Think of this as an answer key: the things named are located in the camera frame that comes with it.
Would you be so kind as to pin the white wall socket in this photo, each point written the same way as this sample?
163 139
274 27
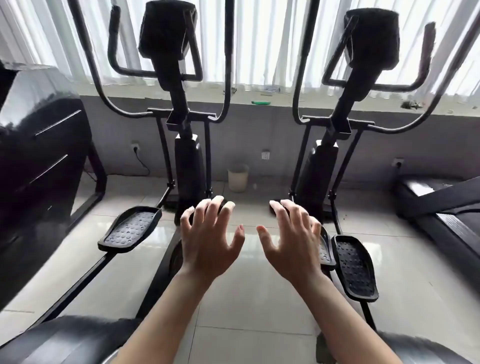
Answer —
398 162
135 148
265 154

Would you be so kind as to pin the person's right forearm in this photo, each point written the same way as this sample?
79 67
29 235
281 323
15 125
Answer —
345 326

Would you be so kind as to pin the black elliptical machine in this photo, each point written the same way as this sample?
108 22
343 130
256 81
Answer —
169 30
371 37

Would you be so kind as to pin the white trash bin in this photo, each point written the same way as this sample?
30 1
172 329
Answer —
238 178

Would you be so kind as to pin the white curtain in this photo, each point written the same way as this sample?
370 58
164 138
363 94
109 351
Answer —
255 37

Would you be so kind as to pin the person's left forearm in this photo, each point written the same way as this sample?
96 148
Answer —
161 322

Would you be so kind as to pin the white green wet wipes pack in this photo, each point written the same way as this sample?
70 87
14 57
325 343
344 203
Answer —
261 102

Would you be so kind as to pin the glossy black treadmill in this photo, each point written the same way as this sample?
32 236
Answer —
37 165

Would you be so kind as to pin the person's right hand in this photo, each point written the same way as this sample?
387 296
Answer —
296 247

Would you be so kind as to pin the person's left hand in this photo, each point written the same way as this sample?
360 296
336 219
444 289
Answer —
210 244

